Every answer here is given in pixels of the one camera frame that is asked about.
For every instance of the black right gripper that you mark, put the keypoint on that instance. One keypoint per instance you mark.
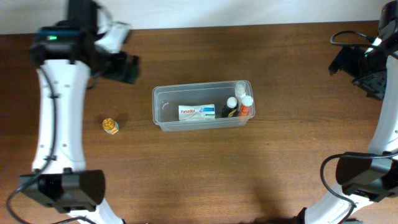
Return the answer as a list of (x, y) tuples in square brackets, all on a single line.
[(347, 61)]

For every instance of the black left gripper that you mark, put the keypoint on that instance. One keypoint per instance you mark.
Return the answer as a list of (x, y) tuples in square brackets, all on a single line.
[(123, 66)]

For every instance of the gold-lidded balm jar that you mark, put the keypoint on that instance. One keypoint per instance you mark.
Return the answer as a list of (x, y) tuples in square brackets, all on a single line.
[(110, 126)]

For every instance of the white Panadol medicine box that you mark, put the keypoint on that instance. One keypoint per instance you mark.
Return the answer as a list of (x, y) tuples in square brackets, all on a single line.
[(193, 113)]

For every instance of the orange tube white cap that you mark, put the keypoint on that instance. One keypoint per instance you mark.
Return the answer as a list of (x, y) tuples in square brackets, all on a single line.
[(246, 103)]

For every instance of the white translucent tube bottle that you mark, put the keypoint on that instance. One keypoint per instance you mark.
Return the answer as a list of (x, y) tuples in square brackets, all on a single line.
[(240, 92)]

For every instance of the clear plastic container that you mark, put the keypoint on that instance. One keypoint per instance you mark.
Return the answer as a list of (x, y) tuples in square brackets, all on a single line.
[(167, 99)]

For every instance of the black bottle white cap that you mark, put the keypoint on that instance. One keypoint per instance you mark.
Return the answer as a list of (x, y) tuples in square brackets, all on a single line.
[(230, 108)]

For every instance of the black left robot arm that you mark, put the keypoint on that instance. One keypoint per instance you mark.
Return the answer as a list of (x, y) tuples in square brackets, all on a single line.
[(67, 55)]

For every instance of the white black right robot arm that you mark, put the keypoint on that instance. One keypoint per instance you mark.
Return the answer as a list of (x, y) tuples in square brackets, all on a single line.
[(354, 180)]

